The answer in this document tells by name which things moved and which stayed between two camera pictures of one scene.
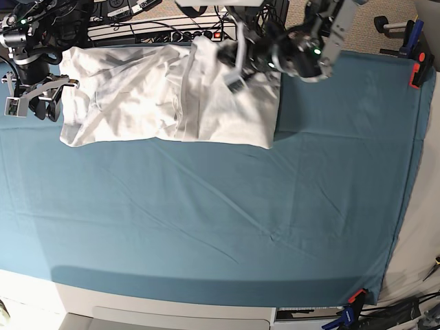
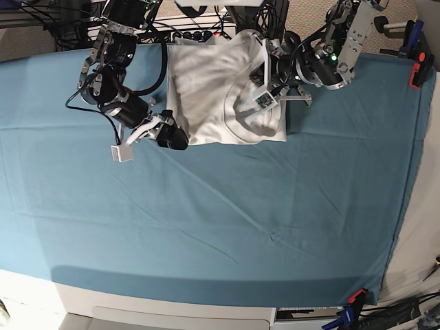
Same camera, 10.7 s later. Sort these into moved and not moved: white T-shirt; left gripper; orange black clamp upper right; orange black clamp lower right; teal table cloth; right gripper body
Moved: right gripper body; left gripper; white T-shirt
Not moved: orange black clamp upper right; orange black clamp lower right; teal table cloth
